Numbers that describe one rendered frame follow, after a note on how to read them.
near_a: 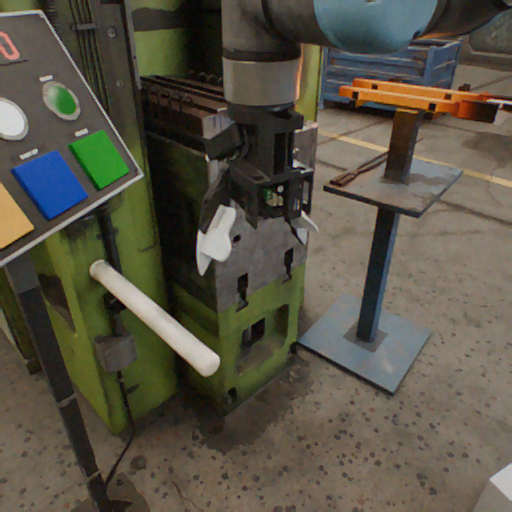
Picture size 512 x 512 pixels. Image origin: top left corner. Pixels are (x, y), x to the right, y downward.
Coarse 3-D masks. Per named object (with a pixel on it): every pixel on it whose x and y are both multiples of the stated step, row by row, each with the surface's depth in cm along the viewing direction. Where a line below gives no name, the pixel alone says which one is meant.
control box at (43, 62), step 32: (32, 32) 61; (0, 64) 56; (32, 64) 60; (64, 64) 65; (0, 96) 55; (32, 96) 59; (32, 128) 57; (64, 128) 62; (96, 128) 66; (0, 160) 53; (64, 160) 60; (128, 160) 70; (96, 192) 63; (32, 224) 54; (64, 224) 58; (0, 256) 50
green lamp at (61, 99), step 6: (48, 90) 61; (54, 90) 61; (60, 90) 62; (66, 90) 63; (48, 96) 60; (54, 96) 61; (60, 96) 62; (66, 96) 63; (54, 102) 61; (60, 102) 62; (66, 102) 63; (72, 102) 64; (60, 108) 62; (66, 108) 62; (72, 108) 63; (66, 114) 62
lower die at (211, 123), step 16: (144, 80) 124; (192, 80) 124; (144, 96) 112; (160, 96) 112; (176, 96) 108; (192, 96) 108; (208, 96) 106; (144, 112) 112; (176, 112) 101; (192, 112) 99; (208, 112) 99; (224, 112) 99; (192, 128) 99; (208, 128) 97; (224, 128) 100
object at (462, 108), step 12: (348, 96) 121; (360, 96) 119; (372, 96) 117; (384, 96) 115; (396, 96) 113; (408, 96) 112; (420, 108) 111; (444, 108) 107; (456, 108) 105; (468, 108) 105; (480, 108) 103; (492, 108) 101; (480, 120) 104; (492, 120) 102
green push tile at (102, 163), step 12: (72, 144) 61; (84, 144) 63; (96, 144) 65; (108, 144) 67; (84, 156) 62; (96, 156) 64; (108, 156) 66; (120, 156) 68; (84, 168) 62; (96, 168) 63; (108, 168) 65; (120, 168) 67; (96, 180) 63; (108, 180) 65
